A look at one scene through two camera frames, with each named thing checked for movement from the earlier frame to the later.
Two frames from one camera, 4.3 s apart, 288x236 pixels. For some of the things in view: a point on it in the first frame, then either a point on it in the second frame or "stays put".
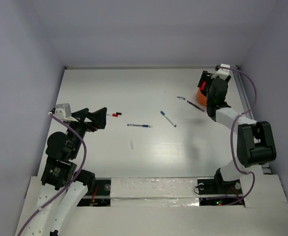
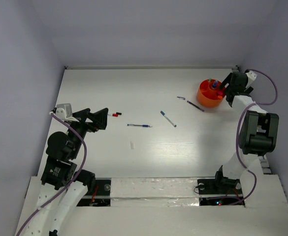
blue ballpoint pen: (144, 125) stays put
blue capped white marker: (163, 113) stays put
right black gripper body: (208, 100) -> (227, 81)
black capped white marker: (118, 113) stays put
